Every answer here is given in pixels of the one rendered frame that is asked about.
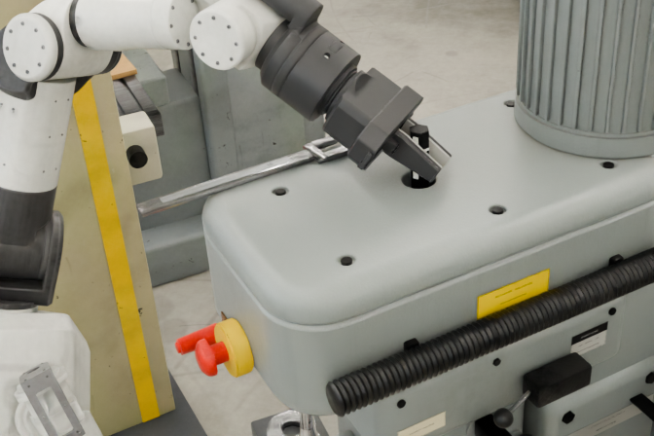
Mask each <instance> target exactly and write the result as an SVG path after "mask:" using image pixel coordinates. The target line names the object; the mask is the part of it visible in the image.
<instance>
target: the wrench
mask: <svg viewBox="0 0 654 436"><path fill-rule="evenodd" d="M337 143H338V141H336V140H335V139H334V138H332V137H331V136H327V137H324V138H321V139H318V140H314V141H311V143H309V144H305V145H303V150H302V151H299V152H296V153H293V154H290V155H287V156H284V157H281V158H278V159H275V160H272V161H269V162H265V163H260V164H257V165H254V166H251V167H248V168H246V169H243V170H240V171H237V172H234V173H230V174H227V175H224V176H221V177H218V178H215V179H212V180H209V181H206V182H203V183H200V184H198V185H195V186H191V187H188V188H185V189H182V190H179V191H176V192H173V193H170V194H167V195H164V196H161V197H158V198H155V199H151V200H146V201H143V202H141V203H138V204H137V205H136V209H137V210H138V211H139V213H140V214H141V216H142V217H146V216H149V215H152V214H155V213H158V212H161V211H164V210H167V209H170V208H172V207H175V206H178V205H181V204H184V203H187V202H190V201H193V200H198V199H201V198H204V197H207V196H210V195H213V194H216V193H219V192H222V191H225V190H228V189H231V188H233V187H236V186H239V185H242V184H245V183H248V182H251V181H254V180H257V179H260V178H263V177H266V176H269V175H272V174H275V173H278V172H280V171H283V170H286V169H289V168H292V167H296V166H299V165H302V164H307V163H310V162H313V161H316V162H318V163H319V164H322V163H325V162H327V161H328V162H330V161H333V160H336V159H339V158H342V157H345V156H347V152H348V149H347V148H346V147H344V146H343V147H340V148H337V149H334V150H331V151H328V152H325V153H324V154H323V153H322V152H321V151H320V149H323V148H326V147H329V146H332V145H335V144H337Z"/></svg>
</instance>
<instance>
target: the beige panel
mask: <svg viewBox="0 0 654 436"><path fill-rule="evenodd" d="M43 1H45V0H0V30H1V29H2V28H3V27H5V26H6V25H7V24H8V23H9V22H10V20H11V19H12V18H14V17H15V16H17V15H19V14H24V13H29V12H30V11H31V10H32V9H33V8H35V7H36V6H37V5H39V4H40V3H41V2H43ZM54 210H58V211H59V212H60V213H61V214H62V216H63V221H64V237H63V247H62V255H61V261H60V267H59V271H58V276H57V281H56V286H55V291H54V299H53V303H52V304H51V305H49V306H48V307H43V306H38V310H43V311H51V312H58V313H65V314H68V315H69V316H70V317H71V319H72V320H73V322H74V323H75V325H76V326H77V328H78V329H79V331H80V332H81V334H82V335H83V337H84V338H85V340H86V341H87V343H88V346H89V349H90V352H91V410H90V412H91V415H92V416H93V418H94V420H95V422H96V424H97V426H98V428H99V429H100V431H101V433H102V435H103V436H207V434H206V433H205V431H204V429H203V427H202V426H201V424H200V422H199V420H198V418H197V417H196V415H195V413H194V411H193V410H192V408H191V406H190V405H189V403H188V401H187V399H186V398H185V396H184V394H183V393H182V391H181V389H180V387H179V386H178V384H177V382H176V381H175V379H174V377H173V375H172V374H171V373H170V371H169V370H168V368H167V364H166V359H165V354H164V345H163V339H162V334H161V329H160V324H159V320H158V315H157V309H156V304H155V299H154V294H153V289H152V283H151V278H150V274H149V269H148V264H147V259H146V253H145V248H144V243H143V238H142V234H141V229H140V223H139V218H138V213H137V209H136V203H135V197H134V192H133V188H132V183H131V178H130V173H129V167H128V162H127V153H126V148H125V142H124V138H123V133H122V128H121V123H120V118H119V112H118V107H117V102H116V97H115V93H114V87H113V82H112V77H111V72H108V73H105V74H99V75H94V76H93V77H92V78H91V79H89V80H88V81H87V82H86V84H85V85H84V86H83V87H82V88H81V89H80V90H79V91H78V92H76V93H74V95H73V101H72V106H71V112H70V117H69V123H68V129H67V133H66V139H65V144H64V150H63V156H62V161H61V167H60V172H59V177H58V183H57V188H56V194H55V199H54Z"/></svg>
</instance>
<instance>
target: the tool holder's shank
mask: <svg viewBox="0 0 654 436"><path fill-rule="evenodd" d="M299 419H300V432H299V436H318V434H317V431H316V428H315V424H314V416H313V415H307V414H304V413H300V412H299Z"/></svg>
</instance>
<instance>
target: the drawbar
mask: <svg viewBox="0 0 654 436"><path fill-rule="evenodd" d="M410 137H411V138H412V139H413V137H417V138H418V145H419V146H420V147H421V148H422V149H423V150H424V149H427V148H429V129H428V126H424V125H419V124H417V125H414V126H412V127H410ZM428 187H429V181H427V180H426V179H424V178H423V177H421V176H418V179H415V178H414V174H413V172H412V171H411V170H410V188H413V189H424V188H428Z"/></svg>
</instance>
